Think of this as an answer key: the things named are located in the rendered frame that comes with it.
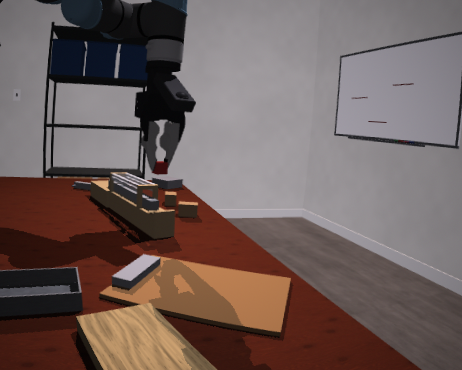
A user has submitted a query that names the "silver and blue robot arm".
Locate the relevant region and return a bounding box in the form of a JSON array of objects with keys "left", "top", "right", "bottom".
[{"left": 36, "top": 0, "right": 196, "bottom": 112}]

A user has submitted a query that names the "tan flat board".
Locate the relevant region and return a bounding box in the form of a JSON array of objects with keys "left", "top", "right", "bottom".
[{"left": 99, "top": 254, "right": 291, "bottom": 337}]

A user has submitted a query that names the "light brown wooden board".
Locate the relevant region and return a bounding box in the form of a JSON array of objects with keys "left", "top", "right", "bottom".
[{"left": 76, "top": 303, "right": 217, "bottom": 370}]

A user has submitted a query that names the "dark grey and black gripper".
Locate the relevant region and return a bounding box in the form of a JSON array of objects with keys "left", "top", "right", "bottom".
[{"left": 135, "top": 60, "right": 185, "bottom": 171}]

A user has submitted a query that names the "red cube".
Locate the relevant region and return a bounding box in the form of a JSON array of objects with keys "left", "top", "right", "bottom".
[{"left": 152, "top": 161, "right": 168, "bottom": 175}]

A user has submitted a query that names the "small brown block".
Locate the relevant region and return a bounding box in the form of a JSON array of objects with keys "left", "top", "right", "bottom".
[
  {"left": 165, "top": 191, "right": 177, "bottom": 206},
  {"left": 178, "top": 201, "right": 198, "bottom": 218}
]

